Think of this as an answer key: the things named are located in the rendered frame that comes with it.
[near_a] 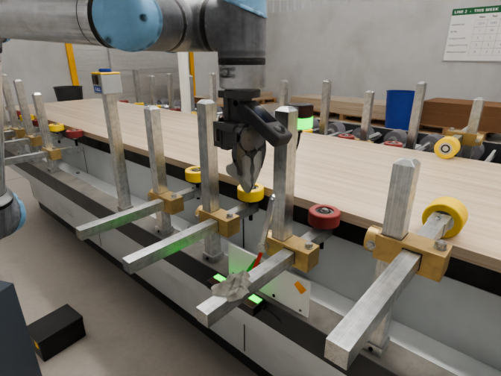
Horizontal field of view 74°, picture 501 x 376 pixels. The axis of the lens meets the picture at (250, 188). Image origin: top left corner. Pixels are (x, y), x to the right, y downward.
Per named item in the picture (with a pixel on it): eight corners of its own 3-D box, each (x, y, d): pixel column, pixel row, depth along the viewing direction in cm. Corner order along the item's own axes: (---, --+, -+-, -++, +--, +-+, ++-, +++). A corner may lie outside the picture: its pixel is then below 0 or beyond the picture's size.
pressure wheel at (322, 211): (326, 259, 84) (331, 218, 80) (300, 248, 89) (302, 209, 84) (341, 247, 89) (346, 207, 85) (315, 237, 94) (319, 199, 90)
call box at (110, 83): (104, 97, 112) (100, 72, 109) (94, 95, 117) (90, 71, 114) (123, 95, 117) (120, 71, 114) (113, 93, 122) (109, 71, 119)
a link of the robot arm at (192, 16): (133, -5, 59) (196, -10, 55) (168, 4, 69) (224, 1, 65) (139, 52, 62) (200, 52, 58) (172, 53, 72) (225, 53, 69)
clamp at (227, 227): (226, 239, 90) (225, 222, 88) (193, 224, 98) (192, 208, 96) (241, 230, 94) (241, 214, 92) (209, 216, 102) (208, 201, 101)
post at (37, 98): (54, 186, 179) (33, 92, 162) (52, 184, 181) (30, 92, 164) (61, 184, 182) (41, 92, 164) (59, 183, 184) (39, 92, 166)
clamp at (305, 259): (306, 273, 75) (308, 254, 73) (260, 251, 83) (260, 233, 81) (320, 262, 78) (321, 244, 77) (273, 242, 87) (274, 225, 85)
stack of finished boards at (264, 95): (272, 98, 982) (273, 92, 976) (209, 106, 819) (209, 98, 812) (253, 95, 1031) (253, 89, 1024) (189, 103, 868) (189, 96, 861)
